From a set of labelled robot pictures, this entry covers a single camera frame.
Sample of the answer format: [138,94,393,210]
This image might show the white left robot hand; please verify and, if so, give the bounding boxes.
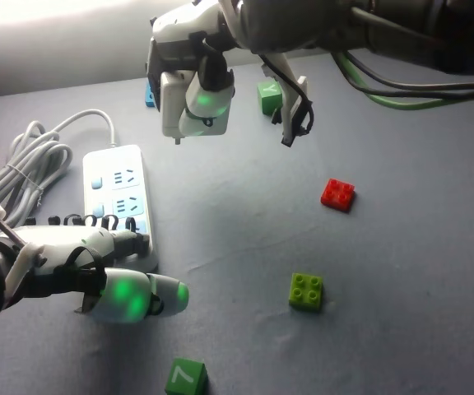
[0,212,190,326]

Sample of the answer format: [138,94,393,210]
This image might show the white power adapter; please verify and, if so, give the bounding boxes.
[160,69,232,145]

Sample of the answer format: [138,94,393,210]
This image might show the white power strip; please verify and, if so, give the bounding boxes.
[82,144,160,272]

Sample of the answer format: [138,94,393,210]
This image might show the grey table cloth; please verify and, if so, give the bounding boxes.
[0,30,474,395]

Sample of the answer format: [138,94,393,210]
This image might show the red building brick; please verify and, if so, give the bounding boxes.
[320,178,356,214]

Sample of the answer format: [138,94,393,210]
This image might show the green letter Y cube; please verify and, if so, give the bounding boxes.
[256,81,284,116]

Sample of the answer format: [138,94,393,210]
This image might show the blue four-hole block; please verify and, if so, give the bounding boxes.
[144,80,158,109]

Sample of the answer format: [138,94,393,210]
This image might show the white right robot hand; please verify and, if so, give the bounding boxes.
[145,0,246,137]

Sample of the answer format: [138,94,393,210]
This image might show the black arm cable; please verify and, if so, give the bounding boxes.
[343,51,474,90]
[335,51,474,100]

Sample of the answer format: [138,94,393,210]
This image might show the lime green building brick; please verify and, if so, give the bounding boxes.
[288,272,325,314]

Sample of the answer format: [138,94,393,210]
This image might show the grey coiled power cable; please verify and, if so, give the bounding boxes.
[0,109,119,225]

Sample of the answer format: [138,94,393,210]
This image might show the green number 7 cube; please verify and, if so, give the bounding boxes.
[164,356,209,395]

